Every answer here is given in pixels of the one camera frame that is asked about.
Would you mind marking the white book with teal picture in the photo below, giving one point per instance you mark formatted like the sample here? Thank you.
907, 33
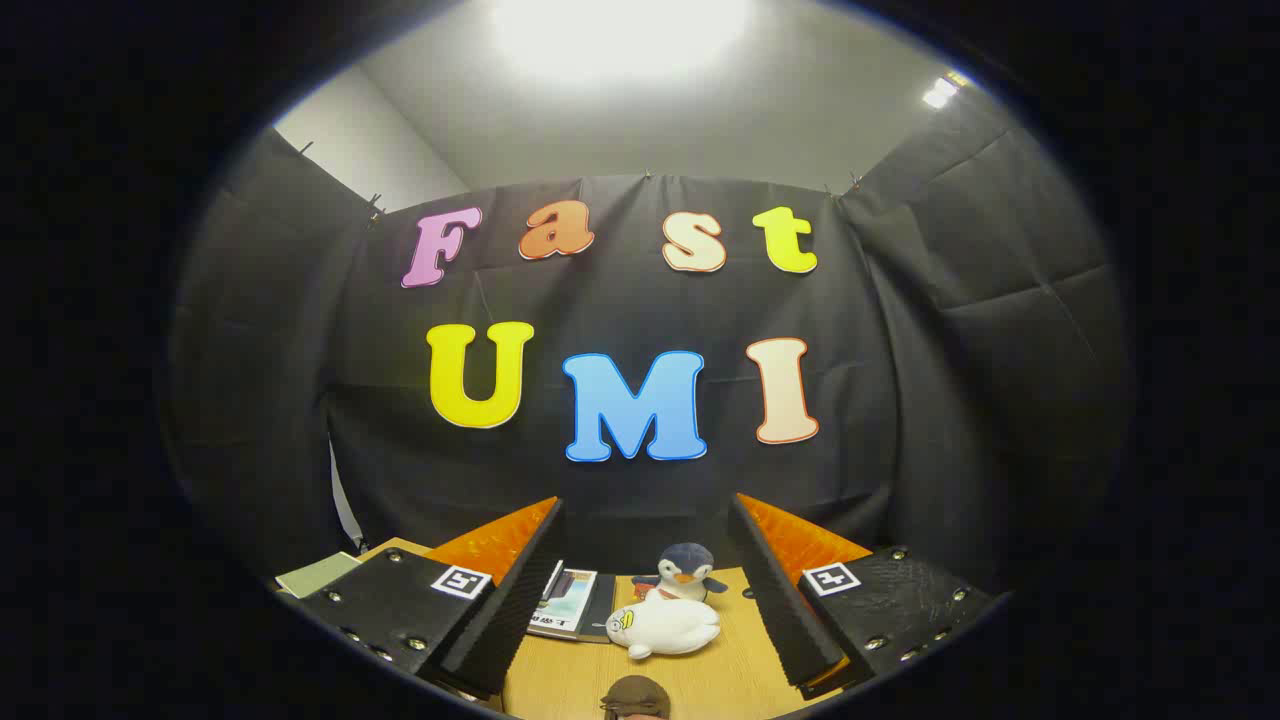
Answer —
565, 605

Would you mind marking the small ceiling light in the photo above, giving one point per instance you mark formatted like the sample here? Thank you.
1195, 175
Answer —
940, 93

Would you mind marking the white round plush toy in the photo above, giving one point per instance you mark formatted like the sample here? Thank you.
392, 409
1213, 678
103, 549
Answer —
665, 625

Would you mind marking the white book with blue picture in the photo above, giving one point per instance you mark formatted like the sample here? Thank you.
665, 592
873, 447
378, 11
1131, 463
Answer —
553, 582

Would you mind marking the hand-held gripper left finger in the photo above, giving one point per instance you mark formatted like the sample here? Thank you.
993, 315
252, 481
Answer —
520, 600

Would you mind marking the large bright ceiling light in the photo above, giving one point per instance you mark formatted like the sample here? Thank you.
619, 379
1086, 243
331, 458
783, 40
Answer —
620, 35

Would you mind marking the blue grey penguin plush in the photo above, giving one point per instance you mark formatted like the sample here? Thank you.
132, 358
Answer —
685, 570

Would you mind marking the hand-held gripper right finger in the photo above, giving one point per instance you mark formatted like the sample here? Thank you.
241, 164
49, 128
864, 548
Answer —
780, 600

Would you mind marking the green fabric storage box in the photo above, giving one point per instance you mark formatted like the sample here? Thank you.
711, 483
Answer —
318, 575

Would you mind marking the brown fuzzy shoe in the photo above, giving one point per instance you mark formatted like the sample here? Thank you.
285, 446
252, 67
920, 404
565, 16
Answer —
635, 695

